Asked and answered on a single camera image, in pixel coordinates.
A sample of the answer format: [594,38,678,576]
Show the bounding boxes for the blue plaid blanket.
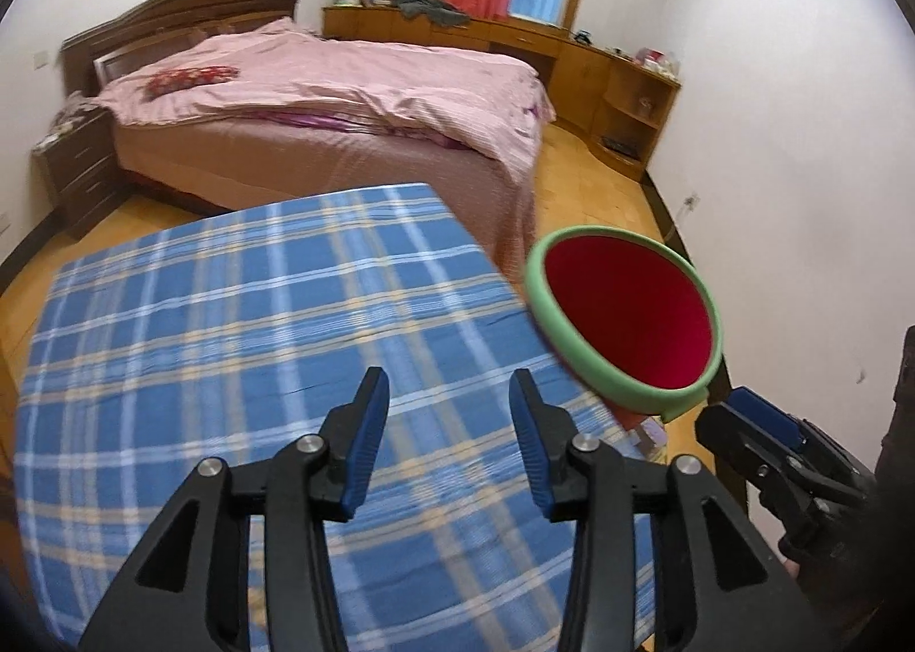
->
[14,182,669,652]

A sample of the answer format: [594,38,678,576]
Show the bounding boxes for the red floral pillow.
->
[145,66,240,97]

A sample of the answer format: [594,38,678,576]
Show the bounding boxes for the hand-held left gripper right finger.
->
[507,369,823,652]

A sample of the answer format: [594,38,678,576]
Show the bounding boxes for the grey clothes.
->
[392,0,473,30]

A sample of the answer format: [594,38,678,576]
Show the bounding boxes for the wooden bed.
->
[61,0,559,267]

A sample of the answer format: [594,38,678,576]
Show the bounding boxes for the green rimmed red bin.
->
[523,224,725,423]

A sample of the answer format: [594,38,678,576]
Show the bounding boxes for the grey cloth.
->
[39,90,97,142]

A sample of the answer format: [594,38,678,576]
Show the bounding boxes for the small white containers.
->
[632,46,682,77]

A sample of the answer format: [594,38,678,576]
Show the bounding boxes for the wooden cabinet desk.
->
[321,5,682,182]

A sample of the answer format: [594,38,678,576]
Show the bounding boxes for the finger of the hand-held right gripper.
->
[725,387,810,453]
[695,401,777,485]

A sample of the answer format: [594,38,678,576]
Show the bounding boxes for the dark wooden nightstand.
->
[32,105,133,238]

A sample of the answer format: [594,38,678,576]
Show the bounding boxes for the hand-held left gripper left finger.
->
[78,366,391,652]

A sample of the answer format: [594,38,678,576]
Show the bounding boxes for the pink quilt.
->
[96,15,559,176]

